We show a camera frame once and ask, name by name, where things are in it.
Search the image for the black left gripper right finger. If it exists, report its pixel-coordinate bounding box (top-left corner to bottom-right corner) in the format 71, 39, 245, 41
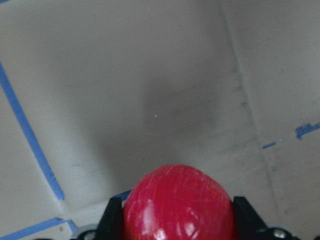
233, 196, 267, 240

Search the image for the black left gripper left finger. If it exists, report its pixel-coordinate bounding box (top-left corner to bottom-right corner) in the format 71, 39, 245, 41
96, 197, 123, 240

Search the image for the red apple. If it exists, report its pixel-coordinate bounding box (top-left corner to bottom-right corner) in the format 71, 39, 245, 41
121, 164, 235, 240

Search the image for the brown paper table cover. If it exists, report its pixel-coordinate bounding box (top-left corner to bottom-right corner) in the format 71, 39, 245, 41
0, 0, 320, 240

